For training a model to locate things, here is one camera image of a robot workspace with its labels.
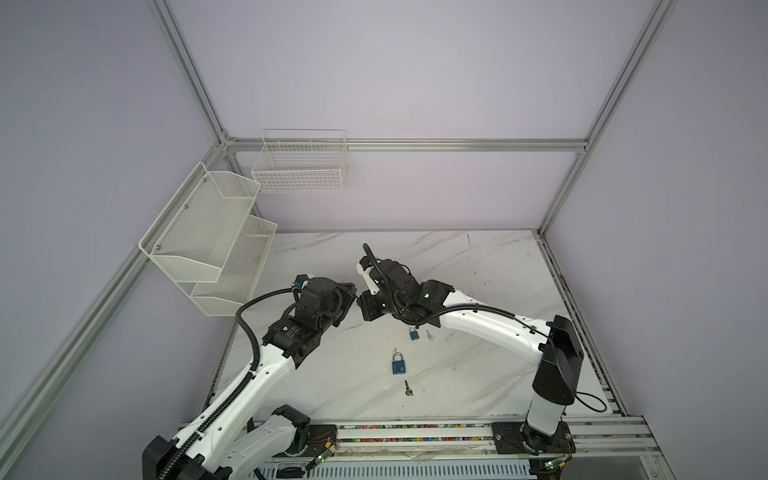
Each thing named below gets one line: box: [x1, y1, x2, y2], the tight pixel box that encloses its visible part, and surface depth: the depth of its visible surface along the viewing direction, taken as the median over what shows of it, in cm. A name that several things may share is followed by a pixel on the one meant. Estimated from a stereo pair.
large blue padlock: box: [392, 351, 406, 375], surface depth 86 cm
